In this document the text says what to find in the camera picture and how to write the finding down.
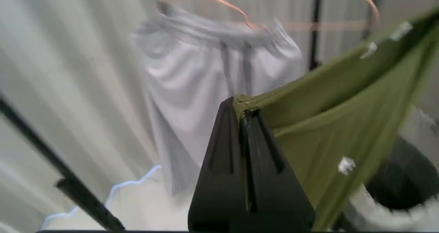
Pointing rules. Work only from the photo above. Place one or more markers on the pale grey shorts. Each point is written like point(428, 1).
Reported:
point(192, 89)

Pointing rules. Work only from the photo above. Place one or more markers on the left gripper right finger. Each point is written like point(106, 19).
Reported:
point(278, 205)

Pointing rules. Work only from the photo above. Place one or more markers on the white laundry basket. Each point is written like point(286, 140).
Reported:
point(404, 178)

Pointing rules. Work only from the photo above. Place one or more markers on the white curtain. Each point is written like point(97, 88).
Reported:
point(68, 55)

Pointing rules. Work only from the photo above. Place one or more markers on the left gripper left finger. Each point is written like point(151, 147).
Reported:
point(219, 198)

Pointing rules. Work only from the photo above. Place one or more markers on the black clothes rack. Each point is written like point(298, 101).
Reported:
point(85, 202)

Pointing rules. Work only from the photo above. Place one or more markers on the pink clothes hanger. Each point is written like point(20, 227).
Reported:
point(326, 25)
point(226, 5)

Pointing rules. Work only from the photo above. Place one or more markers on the green shirt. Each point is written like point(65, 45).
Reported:
point(343, 123)

